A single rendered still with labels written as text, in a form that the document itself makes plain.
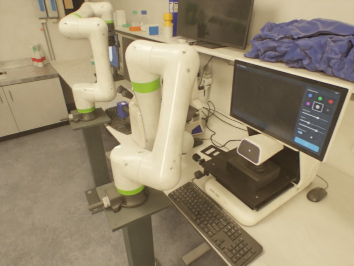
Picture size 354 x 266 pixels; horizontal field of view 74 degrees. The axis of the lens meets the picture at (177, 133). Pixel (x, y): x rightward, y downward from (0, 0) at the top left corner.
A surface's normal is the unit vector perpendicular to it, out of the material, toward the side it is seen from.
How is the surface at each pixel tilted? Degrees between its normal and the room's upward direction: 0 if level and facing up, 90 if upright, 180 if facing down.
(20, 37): 90
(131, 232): 90
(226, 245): 5
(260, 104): 93
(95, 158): 90
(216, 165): 0
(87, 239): 0
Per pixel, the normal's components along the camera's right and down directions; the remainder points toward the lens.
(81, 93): 0.03, 0.47
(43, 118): 0.57, 0.41
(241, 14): -0.82, 0.22
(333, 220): 0.00, -0.86
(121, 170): -0.42, 0.43
